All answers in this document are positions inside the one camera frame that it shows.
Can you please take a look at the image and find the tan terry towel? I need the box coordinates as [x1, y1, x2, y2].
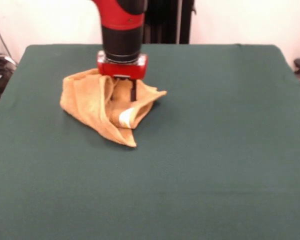
[59, 67, 168, 148]

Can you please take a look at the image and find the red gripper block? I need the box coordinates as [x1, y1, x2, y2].
[96, 50, 149, 102]

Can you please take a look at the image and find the dark green table cloth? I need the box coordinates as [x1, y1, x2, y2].
[0, 43, 300, 240]

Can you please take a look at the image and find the black pedestal column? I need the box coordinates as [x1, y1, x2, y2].
[142, 0, 196, 45]

